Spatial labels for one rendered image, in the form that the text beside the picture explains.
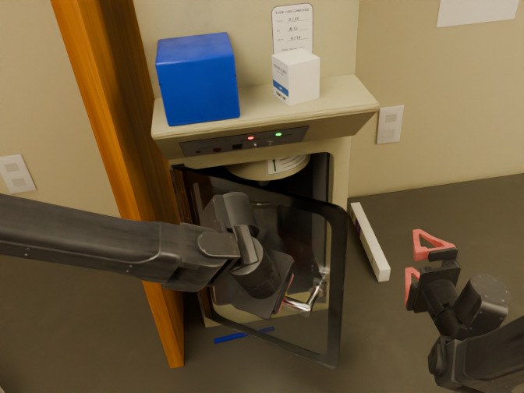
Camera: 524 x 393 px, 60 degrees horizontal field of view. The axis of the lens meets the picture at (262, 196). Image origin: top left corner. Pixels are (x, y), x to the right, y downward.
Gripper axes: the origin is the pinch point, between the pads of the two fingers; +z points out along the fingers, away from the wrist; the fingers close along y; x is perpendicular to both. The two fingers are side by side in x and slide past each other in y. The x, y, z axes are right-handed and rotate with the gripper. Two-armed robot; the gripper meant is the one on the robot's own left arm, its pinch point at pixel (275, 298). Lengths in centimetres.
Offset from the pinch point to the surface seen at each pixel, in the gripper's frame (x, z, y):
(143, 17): -21.0, -36.2, -23.3
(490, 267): 34, 45, -34
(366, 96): 8.3, -21.1, -27.6
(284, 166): -6.7, -4.2, -22.6
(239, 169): -14.4, -5.0, -19.5
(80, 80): -22.6, -37.3, -10.3
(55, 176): -77, 14, -14
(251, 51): -9.1, -26.6, -28.3
